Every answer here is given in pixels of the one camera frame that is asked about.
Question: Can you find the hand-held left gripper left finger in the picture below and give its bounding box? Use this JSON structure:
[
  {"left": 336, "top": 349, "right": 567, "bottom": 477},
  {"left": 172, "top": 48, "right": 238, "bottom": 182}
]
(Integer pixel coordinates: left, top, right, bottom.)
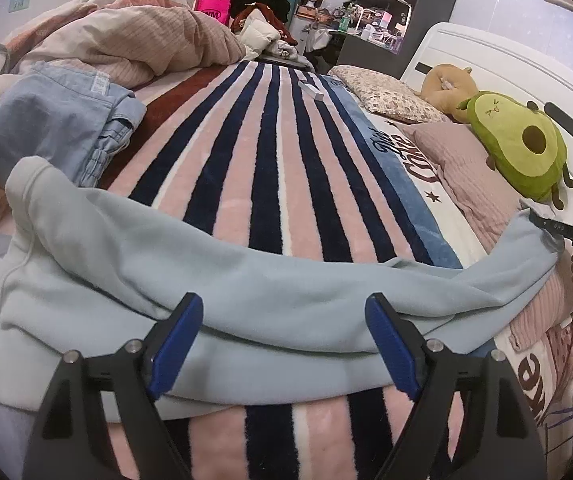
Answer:
[{"left": 22, "top": 292, "right": 204, "bottom": 480}]

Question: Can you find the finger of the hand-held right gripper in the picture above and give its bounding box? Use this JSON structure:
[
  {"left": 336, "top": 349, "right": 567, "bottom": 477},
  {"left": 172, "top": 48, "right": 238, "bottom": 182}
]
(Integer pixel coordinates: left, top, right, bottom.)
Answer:
[{"left": 529, "top": 210, "right": 573, "bottom": 241}]

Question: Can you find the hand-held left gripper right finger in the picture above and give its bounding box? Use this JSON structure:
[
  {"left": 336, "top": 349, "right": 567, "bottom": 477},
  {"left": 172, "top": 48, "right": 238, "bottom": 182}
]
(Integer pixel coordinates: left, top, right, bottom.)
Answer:
[{"left": 365, "top": 292, "right": 550, "bottom": 480}]

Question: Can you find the light blue sweatshirt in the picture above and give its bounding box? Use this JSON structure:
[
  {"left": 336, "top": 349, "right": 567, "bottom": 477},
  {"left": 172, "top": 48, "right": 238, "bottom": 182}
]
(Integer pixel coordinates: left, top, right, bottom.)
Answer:
[{"left": 0, "top": 156, "right": 565, "bottom": 423}]

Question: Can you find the green avocado plush toy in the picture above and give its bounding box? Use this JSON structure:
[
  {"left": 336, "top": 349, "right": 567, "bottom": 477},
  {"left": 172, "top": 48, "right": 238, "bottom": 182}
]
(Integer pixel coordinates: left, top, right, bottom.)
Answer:
[{"left": 457, "top": 91, "right": 573, "bottom": 211}]

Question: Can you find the pink ribbed pillow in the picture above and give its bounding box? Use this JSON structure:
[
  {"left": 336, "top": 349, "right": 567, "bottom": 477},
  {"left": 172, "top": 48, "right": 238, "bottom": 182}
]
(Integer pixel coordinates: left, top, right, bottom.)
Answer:
[{"left": 411, "top": 122, "right": 573, "bottom": 361}]

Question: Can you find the brown plush toy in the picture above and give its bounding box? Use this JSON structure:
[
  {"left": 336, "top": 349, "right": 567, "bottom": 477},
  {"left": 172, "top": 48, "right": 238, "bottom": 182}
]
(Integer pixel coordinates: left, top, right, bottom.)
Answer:
[{"left": 421, "top": 64, "right": 480, "bottom": 123}]

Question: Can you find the white headboard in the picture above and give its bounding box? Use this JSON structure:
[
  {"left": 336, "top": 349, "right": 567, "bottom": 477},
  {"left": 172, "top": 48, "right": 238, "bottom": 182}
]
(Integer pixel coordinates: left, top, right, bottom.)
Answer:
[{"left": 399, "top": 22, "right": 573, "bottom": 191}]

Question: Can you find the striped pink navy blanket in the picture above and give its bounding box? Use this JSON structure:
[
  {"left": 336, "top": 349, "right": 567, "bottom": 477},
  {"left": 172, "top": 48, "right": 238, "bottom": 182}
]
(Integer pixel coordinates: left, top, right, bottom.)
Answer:
[{"left": 101, "top": 60, "right": 573, "bottom": 480}]

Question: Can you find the floral pillow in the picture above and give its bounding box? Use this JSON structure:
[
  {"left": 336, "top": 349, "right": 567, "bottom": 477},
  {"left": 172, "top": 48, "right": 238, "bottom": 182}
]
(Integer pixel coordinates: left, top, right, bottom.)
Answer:
[{"left": 327, "top": 65, "right": 450, "bottom": 125}]

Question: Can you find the grey shelf unit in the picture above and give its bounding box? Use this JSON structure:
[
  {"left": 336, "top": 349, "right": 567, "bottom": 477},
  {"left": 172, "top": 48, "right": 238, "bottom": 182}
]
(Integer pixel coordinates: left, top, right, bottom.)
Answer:
[{"left": 337, "top": 0, "right": 467, "bottom": 81}]

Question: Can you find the blue denim garment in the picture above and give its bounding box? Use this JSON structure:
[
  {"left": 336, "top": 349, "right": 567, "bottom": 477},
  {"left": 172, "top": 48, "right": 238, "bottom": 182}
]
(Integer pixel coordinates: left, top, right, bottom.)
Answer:
[{"left": 0, "top": 61, "right": 147, "bottom": 188}]

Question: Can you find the small white box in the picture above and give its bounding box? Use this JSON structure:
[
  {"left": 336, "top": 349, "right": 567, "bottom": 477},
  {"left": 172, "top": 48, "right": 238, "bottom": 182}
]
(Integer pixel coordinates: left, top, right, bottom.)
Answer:
[{"left": 299, "top": 80, "right": 325, "bottom": 102}]

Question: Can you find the pink beige duvet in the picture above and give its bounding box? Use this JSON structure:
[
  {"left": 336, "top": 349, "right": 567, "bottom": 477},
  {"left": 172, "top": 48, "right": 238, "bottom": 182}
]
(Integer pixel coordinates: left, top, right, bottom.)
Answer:
[{"left": 0, "top": 0, "right": 247, "bottom": 233}]

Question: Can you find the white jacket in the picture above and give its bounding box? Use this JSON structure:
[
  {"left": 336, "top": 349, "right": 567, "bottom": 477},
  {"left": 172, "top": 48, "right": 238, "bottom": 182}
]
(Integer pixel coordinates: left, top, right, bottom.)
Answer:
[{"left": 239, "top": 10, "right": 282, "bottom": 53}]

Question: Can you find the pink bag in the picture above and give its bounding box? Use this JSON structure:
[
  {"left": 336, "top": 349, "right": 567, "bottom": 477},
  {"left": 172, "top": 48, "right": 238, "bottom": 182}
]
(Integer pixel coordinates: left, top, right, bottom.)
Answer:
[{"left": 195, "top": 0, "right": 230, "bottom": 26}]

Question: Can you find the black garment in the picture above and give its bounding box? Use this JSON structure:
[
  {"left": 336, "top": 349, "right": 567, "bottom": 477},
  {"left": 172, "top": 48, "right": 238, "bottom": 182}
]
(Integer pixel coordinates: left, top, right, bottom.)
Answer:
[{"left": 230, "top": 0, "right": 292, "bottom": 21}]

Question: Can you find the black strap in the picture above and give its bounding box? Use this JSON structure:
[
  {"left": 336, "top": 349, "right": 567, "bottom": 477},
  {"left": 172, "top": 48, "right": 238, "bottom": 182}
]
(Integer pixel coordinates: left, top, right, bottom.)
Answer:
[{"left": 544, "top": 102, "right": 573, "bottom": 161}]

